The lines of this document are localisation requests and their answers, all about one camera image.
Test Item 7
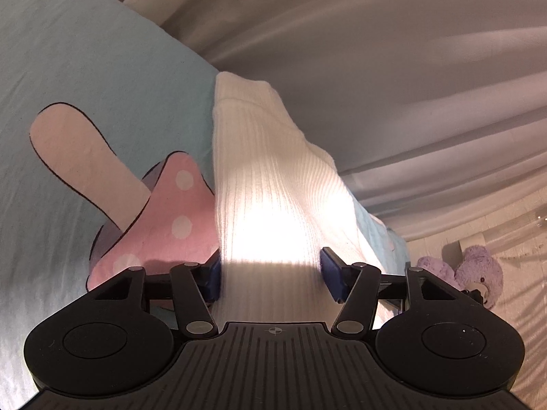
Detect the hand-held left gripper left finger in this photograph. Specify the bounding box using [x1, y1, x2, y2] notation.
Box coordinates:
[91, 252, 222, 339]

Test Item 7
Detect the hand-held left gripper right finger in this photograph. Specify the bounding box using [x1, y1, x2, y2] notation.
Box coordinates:
[320, 246, 461, 339]

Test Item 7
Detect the white ribbed sock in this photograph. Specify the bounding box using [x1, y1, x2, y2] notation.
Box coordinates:
[211, 72, 388, 324]

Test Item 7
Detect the purple teddy bear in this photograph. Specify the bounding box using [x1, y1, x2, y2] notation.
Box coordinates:
[416, 245, 505, 309]

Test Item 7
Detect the light blue mushroom-print pillow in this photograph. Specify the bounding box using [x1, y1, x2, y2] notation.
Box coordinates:
[0, 0, 412, 410]

